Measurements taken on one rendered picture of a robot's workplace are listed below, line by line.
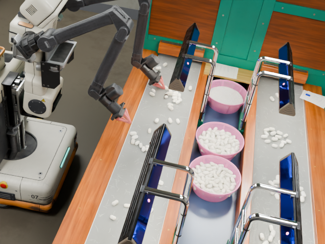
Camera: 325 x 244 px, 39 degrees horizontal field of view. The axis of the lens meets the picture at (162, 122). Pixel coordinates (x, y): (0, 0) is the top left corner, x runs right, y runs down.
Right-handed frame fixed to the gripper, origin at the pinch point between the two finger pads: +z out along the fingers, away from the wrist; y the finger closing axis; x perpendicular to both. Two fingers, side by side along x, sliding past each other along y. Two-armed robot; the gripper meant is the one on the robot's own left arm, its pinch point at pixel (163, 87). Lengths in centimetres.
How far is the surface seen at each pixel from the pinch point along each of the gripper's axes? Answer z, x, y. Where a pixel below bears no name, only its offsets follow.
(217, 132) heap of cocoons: 28.6, -23.4, -28.3
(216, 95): 26.0, -19.8, 7.8
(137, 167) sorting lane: 2, 0, -69
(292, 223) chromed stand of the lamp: 26, -71, -113
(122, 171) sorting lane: -3, 5, -73
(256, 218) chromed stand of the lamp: 17, -62, -114
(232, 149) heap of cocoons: 36, -30, -39
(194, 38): -12.4, -33.0, 8.6
